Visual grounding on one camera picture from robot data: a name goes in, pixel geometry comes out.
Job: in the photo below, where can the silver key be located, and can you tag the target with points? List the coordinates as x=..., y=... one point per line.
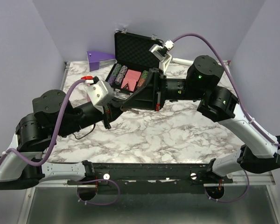
x=132, y=110

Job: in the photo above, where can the black poker chip case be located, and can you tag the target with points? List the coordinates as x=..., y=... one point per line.
x=132, y=51

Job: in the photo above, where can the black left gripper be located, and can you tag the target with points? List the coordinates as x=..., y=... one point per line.
x=111, y=112

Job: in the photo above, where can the pink card deck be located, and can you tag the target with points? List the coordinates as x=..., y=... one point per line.
x=130, y=80

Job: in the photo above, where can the white cylindrical tube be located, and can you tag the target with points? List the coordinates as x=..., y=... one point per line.
x=182, y=61

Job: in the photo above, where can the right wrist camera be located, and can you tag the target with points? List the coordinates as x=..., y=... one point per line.
x=162, y=54

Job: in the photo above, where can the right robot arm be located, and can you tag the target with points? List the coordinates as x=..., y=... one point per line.
x=259, y=152

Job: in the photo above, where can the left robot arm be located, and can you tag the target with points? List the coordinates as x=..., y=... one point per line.
x=34, y=134

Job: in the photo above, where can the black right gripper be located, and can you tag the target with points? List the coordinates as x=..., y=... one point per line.
x=151, y=94

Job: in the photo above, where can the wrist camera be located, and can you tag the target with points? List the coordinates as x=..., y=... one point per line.
x=162, y=54
x=100, y=92

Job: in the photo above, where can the purple wedge block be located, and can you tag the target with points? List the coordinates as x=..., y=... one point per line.
x=98, y=60

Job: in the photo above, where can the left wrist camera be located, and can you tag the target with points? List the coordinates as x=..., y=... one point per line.
x=100, y=92

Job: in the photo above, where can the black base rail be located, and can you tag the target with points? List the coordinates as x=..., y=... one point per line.
x=134, y=178

